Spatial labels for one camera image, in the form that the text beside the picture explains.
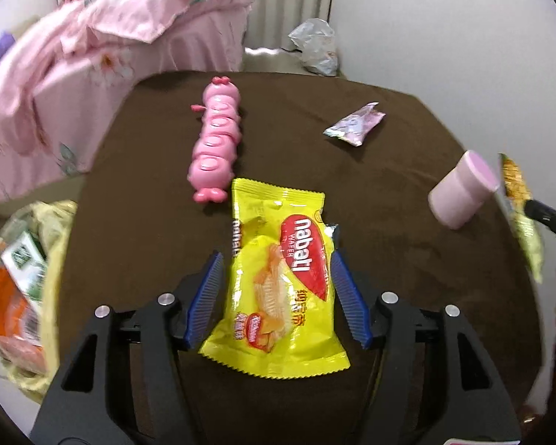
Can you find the yellow plastic garbage bag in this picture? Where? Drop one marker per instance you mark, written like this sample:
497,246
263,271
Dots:
51,222

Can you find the white plastic bag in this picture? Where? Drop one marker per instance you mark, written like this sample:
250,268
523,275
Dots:
317,46

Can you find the pink plastic cup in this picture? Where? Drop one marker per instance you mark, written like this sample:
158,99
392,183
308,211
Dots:
458,190

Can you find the yellow wafer packet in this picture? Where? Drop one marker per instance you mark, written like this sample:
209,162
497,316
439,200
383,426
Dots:
268,259

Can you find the small lilac wrapper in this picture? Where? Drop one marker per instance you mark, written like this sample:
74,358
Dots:
354,125

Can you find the pink caterpillar toy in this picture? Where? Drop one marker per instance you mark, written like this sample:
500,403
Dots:
215,148

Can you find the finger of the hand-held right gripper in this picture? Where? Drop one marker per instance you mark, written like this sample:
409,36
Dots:
553,220

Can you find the orange snack packet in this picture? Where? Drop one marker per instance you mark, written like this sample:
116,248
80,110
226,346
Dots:
9,310

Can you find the green white carton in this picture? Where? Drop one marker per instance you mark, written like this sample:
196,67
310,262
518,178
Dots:
25,264

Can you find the pink floral duvet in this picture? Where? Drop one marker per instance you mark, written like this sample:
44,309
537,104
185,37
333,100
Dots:
134,9

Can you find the bed with pink sheet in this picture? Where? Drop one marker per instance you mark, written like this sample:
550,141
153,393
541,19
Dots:
74,116

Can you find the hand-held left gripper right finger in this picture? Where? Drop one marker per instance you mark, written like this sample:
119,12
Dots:
350,296

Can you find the green yellow snack packet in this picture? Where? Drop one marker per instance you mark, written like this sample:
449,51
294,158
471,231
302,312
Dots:
519,194

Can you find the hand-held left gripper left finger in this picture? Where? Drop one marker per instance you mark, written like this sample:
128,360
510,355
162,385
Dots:
206,296

